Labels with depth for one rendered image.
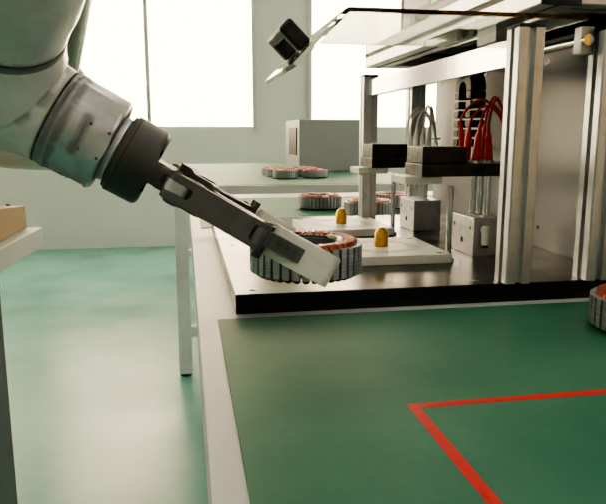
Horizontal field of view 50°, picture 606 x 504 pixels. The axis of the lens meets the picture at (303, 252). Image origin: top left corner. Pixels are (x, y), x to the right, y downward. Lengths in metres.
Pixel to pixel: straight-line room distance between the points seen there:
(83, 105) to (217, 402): 0.28
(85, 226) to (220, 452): 5.32
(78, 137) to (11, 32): 0.11
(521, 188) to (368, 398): 0.37
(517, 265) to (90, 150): 0.48
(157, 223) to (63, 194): 0.78
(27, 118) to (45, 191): 5.13
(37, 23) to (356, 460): 0.36
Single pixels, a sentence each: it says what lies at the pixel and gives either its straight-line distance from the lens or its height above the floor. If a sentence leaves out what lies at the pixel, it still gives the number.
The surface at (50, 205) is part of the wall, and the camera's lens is 5.73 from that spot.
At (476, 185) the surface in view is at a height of 0.86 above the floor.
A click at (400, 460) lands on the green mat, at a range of 0.40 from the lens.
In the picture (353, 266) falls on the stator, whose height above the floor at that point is 0.81.
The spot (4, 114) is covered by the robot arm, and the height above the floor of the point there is 0.95.
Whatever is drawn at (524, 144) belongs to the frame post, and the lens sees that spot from 0.77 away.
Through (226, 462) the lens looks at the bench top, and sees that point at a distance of 0.41.
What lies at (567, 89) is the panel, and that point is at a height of 1.00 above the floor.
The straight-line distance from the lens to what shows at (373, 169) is 1.13.
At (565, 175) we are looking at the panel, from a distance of 0.98.
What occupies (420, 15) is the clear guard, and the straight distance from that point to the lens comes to 0.74.
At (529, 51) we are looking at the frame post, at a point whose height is 1.02.
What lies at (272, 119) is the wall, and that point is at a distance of 5.64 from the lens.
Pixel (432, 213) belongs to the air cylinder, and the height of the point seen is 0.80.
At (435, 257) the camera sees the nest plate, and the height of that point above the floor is 0.78.
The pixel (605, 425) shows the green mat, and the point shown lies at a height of 0.75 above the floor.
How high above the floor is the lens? 0.94
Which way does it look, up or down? 10 degrees down
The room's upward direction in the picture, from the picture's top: straight up
